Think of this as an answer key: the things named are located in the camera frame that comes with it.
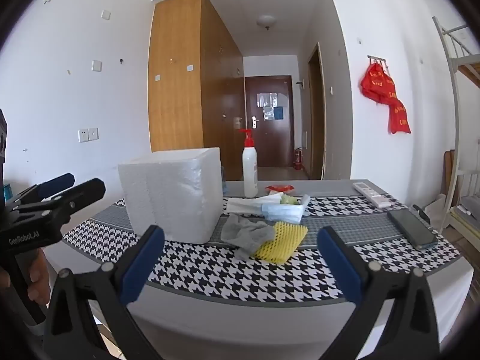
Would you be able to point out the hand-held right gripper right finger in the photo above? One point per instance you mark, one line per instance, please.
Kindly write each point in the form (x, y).
(337, 266)

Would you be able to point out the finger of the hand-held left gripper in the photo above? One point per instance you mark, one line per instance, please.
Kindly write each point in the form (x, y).
(56, 185)
(84, 195)

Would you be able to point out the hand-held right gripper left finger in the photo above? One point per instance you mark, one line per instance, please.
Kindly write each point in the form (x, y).
(144, 266)

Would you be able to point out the yellow foam net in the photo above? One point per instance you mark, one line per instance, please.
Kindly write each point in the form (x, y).
(281, 242)

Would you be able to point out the white foam box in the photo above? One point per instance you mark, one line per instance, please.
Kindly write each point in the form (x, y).
(168, 195)

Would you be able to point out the blue face mask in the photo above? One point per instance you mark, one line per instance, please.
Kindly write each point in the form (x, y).
(281, 213)

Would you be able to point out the green plastic packet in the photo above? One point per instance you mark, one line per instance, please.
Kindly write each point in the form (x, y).
(289, 199)

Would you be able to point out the grey sock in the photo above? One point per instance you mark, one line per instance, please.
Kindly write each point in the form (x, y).
(243, 232)

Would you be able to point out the person's left hand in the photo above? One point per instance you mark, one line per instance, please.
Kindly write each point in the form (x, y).
(39, 281)

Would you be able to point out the teal can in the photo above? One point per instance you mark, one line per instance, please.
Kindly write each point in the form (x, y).
(7, 191)

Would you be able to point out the houndstooth tablecloth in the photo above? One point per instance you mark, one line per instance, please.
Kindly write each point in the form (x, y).
(210, 277)

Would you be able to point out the white remote control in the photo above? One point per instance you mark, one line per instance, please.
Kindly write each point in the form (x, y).
(371, 194)

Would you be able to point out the black smartphone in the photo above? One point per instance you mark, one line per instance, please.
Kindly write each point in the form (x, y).
(410, 228)

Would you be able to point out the red snack packet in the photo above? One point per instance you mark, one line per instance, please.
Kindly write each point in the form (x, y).
(279, 187)

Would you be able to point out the small black object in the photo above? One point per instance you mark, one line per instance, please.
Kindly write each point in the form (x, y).
(422, 213)

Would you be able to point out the red fire extinguisher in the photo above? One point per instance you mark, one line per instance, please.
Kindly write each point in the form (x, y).
(297, 159)

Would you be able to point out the white lotion pump bottle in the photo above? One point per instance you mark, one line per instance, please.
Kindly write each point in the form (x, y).
(249, 172)

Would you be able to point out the leaning wooden boards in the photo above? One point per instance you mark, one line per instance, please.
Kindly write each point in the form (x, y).
(449, 187)

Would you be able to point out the dark brown entrance door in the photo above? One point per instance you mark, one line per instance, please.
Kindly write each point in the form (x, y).
(285, 138)

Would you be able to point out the wooden wardrobe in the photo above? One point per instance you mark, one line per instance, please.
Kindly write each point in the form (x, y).
(176, 82)

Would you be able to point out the wooden side door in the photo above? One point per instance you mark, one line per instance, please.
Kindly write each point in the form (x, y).
(316, 120)

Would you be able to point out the red printed bag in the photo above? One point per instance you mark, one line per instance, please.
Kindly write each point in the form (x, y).
(377, 82)
(399, 118)

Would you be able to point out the blue door notice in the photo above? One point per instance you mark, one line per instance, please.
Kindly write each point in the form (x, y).
(278, 113)

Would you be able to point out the white door notice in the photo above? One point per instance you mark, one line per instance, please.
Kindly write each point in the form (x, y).
(267, 99)

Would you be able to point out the round ceiling lamp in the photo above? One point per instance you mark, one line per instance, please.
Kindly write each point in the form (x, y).
(266, 20)

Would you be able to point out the white wall socket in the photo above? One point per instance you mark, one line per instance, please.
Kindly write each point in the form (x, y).
(83, 135)
(93, 134)

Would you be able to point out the white wall switch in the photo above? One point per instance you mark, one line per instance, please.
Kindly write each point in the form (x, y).
(96, 65)
(105, 15)

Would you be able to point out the white bunk bed frame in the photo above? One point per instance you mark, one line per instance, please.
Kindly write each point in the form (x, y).
(455, 120)

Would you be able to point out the metal wall hook rack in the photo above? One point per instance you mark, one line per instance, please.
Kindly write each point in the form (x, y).
(377, 59)

